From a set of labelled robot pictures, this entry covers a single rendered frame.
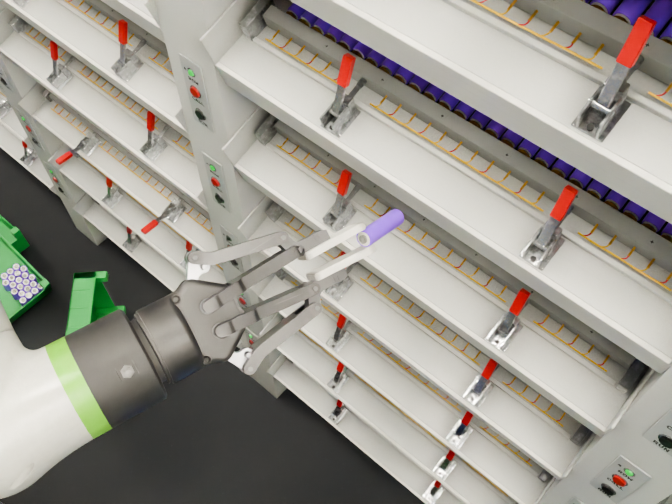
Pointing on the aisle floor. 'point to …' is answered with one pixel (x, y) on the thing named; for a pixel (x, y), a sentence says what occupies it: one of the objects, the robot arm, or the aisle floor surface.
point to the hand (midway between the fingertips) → (335, 251)
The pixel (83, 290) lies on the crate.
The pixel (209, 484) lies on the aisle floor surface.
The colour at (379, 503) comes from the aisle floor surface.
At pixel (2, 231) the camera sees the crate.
